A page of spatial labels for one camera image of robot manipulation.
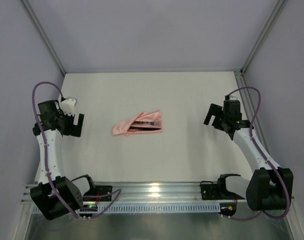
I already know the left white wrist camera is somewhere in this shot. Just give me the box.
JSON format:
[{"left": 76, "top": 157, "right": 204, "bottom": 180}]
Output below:
[{"left": 60, "top": 97, "right": 77, "bottom": 116}]

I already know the small controller board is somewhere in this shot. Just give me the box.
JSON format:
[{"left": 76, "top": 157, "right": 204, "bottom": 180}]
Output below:
[
  {"left": 218, "top": 202, "right": 237, "bottom": 219},
  {"left": 78, "top": 203, "right": 98, "bottom": 220}
]

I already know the slotted cable duct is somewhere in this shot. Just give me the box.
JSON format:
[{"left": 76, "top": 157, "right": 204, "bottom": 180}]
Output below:
[{"left": 31, "top": 202, "right": 221, "bottom": 215}]

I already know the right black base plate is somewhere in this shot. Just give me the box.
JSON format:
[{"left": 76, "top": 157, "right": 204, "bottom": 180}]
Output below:
[{"left": 200, "top": 181, "right": 244, "bottom": 201}]

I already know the left small controller board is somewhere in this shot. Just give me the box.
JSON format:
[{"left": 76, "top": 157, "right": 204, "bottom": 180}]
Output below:
[{"left": 78, "top": 203, "right": 98, "bottom": 220}]

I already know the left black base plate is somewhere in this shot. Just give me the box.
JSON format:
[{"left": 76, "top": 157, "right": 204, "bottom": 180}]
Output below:
[{"left": 83, "top": 185, "right": 113, "bottom": 204}]

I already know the aluminium rail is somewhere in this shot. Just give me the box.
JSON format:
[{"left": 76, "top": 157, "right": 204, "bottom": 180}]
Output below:
[
  {"left": 233, "top": 71, "right": 279, "bottom": 171},
  {"left": 20, "top": 181, "right": 295, "bottom": 205}
]

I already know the corner aluminium post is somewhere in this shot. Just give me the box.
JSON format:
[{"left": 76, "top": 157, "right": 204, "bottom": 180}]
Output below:
[
  {"left": 20, "top": 0, "right": 67, "bottom": 76},
  {"left": 240, "top": 0, "right": 288, "bottom": 75}
]

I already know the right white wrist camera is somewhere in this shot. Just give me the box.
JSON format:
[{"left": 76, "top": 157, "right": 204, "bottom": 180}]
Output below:
[{"left": 225, "top": 94, "right": 239, "bottom": 101}]

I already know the right corner aluminium post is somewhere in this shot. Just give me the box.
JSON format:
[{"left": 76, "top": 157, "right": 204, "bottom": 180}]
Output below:
[{"left": 240, "top": 0, "right": 288, "bottom": 75}]

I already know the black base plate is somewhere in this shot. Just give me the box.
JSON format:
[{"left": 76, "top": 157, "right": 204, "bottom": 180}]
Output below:
[
  {"left": 83, "top": 185, "right": 113, "bottom": 204},
  {"left": 200, "top": 181, "right": 244, "bottom": 201}
]

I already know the black handled knife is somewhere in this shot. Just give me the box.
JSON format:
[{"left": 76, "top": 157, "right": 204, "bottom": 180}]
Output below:
[{"left": 128, "top": 126, "right": 162, "bottom": 132}]

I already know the pink cloth napkin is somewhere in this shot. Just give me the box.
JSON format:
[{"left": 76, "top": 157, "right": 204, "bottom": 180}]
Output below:
[{"left": 111, "top": 110, "right": 163, "bottom": 136}]

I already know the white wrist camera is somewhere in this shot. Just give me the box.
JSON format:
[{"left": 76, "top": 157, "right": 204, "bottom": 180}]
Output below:
[
  {"left": 60, "top": 97, "right": 77, "bottom": 116},
  {"left": 225, "top": 94, "right": 239, "bottom": 101}
]

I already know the right side aluminium rail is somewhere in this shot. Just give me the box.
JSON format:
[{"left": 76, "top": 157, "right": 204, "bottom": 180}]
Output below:
[{"left": 233, "top": 71, "right": 279, "bottom": 171}]

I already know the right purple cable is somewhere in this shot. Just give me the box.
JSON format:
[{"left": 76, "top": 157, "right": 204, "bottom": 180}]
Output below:
[{"left": 225, "top": 86, "right": 291, "bottom": 222}]

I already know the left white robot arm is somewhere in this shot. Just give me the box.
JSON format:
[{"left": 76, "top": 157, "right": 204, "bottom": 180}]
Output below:
[{"left": 30, "top": 97, "right": 95, "bottom": 221}]

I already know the left corner aluminium post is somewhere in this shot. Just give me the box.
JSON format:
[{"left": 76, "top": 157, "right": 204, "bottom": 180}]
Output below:
[{"left": 20, "top": 0, "right": 67, "bottom": 76}]

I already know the right small controller board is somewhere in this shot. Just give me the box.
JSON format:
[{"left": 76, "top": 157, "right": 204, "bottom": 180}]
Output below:
[{"left": 218, "top": 202, "right": 237, "bottom": 219}]

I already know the front aluminium rail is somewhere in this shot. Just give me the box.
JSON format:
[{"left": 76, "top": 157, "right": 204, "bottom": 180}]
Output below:
[{"left": 20, "top": 181, "right": 295, "bottom": 205}]

